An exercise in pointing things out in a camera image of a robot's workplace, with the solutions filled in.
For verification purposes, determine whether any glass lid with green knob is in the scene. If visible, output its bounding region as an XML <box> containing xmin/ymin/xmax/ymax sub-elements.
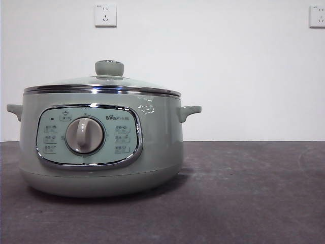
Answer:
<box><xmin>23</xmin><ymin>59</ymin><xmax>182</xmax><ymax>98</ymax></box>

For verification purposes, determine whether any pale green electric cooking pot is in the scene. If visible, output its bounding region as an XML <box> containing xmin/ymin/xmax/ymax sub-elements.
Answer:
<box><xmin>6</xmin><ymin>90</ymin><xmax>203</xmax><ymax>198</ymax></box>

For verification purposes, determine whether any white wall socket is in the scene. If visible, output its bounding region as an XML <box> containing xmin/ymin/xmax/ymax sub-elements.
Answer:
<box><xmin>309</xmin><ymin>5</ymin><xmax>325</xmax><ymax>29</ymax></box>
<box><xmin>95</xmin><ymin>4</ymin><xmax>118</xmax><ymax>28</ymax></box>

